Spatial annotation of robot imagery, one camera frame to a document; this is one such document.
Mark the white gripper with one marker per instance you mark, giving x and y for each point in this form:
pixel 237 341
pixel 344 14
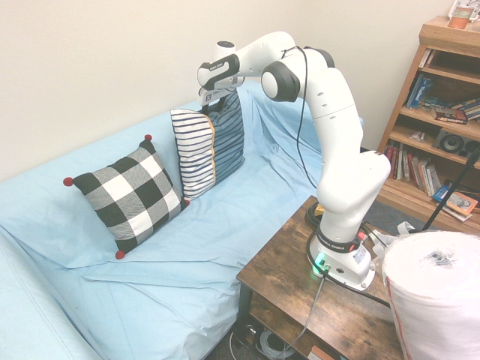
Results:
pixel 210 95

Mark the blue white striped pillow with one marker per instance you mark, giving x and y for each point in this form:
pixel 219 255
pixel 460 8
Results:
pixel 210 150

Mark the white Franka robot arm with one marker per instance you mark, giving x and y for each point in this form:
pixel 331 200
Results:
pixel 337 150

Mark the black white checkered pillow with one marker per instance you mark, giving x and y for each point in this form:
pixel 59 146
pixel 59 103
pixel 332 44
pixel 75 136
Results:
pixel 131 191

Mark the light blue covered sofa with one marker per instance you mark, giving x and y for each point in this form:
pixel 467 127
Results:
pixel 157 270

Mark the rustic wooden table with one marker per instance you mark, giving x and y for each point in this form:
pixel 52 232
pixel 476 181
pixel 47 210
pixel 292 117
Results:
pixel 285 277

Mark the wooden bookshelf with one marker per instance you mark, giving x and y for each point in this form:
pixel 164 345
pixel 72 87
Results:
pixel 405 112

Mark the blue Thailand book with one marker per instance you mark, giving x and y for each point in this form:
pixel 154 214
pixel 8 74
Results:
pixel 417 92

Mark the dark red lying book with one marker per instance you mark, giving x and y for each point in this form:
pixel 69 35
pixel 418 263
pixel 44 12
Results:
pixel 449 115

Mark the grey bookshelf speaker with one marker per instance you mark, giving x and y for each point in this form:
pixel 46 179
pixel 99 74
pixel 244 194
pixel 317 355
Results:
pixel 452 142

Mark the black tripod pole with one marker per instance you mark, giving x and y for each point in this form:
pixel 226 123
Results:
pixel 450 191

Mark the orange patterned cup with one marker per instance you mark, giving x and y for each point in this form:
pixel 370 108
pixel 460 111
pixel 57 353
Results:
pixel 459 17

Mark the orange cover book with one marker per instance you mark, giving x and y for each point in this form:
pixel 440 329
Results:
pixel 462 204

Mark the large white material roll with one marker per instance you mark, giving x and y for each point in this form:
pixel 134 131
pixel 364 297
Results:
pixel 435 300

